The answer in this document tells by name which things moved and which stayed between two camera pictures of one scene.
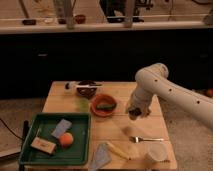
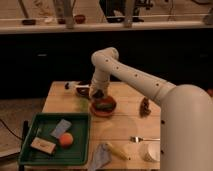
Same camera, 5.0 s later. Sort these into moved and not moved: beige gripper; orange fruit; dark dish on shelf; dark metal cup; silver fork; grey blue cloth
Moved: beige gripper; dark metal cup
Not moved: grey blue cloth; orange fruit; silver fork; dark dish on shelf
